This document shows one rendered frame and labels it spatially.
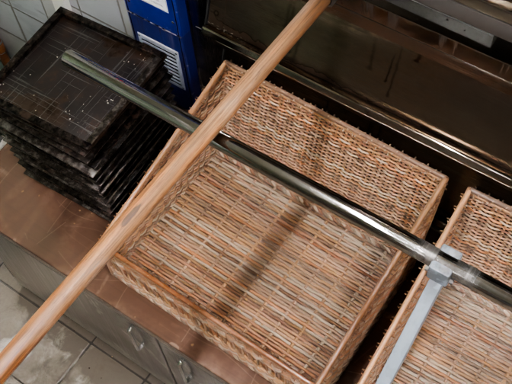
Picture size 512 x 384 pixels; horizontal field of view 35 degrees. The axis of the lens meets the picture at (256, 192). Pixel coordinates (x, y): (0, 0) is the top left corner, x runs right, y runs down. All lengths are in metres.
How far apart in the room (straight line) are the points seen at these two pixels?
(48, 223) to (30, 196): 0.09
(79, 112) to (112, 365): 0.93
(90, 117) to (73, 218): 0.34
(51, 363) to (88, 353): 0.11
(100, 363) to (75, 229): 0.59
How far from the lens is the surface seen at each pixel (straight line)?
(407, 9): 1.43
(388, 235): 1.19
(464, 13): 1.13
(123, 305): 1.82
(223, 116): 1.25
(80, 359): 2.43
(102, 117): 1.68
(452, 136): 1.55
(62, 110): 1.72
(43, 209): 1.98
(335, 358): 1.56
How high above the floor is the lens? 2.22
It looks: 59 degrees down
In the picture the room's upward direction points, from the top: 6 degrees counter-clockwise
